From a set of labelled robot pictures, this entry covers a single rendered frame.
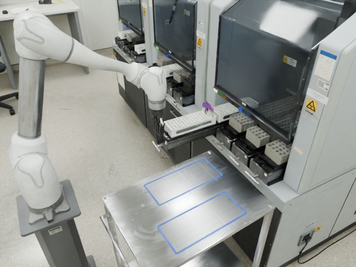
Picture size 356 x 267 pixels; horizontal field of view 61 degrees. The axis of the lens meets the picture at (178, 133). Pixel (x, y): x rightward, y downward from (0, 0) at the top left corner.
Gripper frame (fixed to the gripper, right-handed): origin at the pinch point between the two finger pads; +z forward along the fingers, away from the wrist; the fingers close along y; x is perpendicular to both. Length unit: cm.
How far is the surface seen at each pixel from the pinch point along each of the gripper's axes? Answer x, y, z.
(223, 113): -41.2, -3.2, -6.0
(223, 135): -33.1, -15.1, 0.3
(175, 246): 24, -66, -2
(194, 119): -22.1, -1.0, -6.2
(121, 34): -37, 168, -7
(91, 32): -47, 350, 42
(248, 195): -15, -59, -2
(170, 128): -5.8, -3.5, -6.5
